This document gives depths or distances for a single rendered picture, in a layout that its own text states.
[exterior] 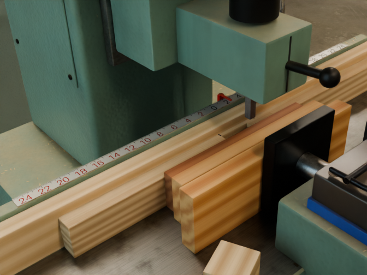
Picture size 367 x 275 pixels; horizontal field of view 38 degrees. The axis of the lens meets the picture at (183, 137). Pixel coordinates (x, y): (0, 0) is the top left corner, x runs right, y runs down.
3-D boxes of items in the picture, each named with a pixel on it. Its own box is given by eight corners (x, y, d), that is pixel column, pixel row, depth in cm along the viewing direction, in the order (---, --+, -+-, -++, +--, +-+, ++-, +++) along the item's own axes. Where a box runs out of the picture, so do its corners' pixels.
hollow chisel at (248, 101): (249, 120, 61) (251, 81, 58) (244, 117, 62) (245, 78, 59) (255, 117, 62) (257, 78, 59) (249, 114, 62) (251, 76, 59)
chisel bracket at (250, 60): (262, 119, 55) (266, 43, 50) (176, 73, 64) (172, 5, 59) (309, 94, 59) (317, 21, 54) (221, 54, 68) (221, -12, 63)
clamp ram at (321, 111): (317, 248, 51) (327, 173, 45) (259, 208, 55) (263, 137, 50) (373, 205, 55) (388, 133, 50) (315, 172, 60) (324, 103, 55)
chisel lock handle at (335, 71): (330, 94, 50) (332, 75, 48) (277, 71, 54) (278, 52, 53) (343, 87, 51) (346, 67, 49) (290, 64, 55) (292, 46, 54)
